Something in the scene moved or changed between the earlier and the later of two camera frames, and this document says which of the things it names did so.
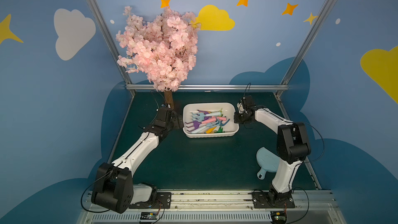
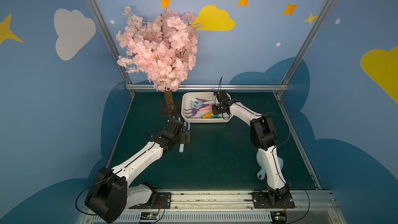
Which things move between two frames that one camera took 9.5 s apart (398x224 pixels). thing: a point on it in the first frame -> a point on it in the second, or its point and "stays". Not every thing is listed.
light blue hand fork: [200, 115] -> [182, 145]
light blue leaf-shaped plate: [268, 161] stays
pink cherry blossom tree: [162, 47] stays
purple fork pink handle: [205, 112] -> [204, 100]
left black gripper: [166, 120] -> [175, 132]
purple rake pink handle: [197, 124] -> [193, 111]
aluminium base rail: [310, 207] stays
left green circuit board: [148, 217] stays
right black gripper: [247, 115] -> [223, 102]
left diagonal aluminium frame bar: [95, 7] stays
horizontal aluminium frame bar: [216, 87] stays
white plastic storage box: [230, 128] -> [196, 108]
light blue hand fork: [213, 124] -> [198, 104]
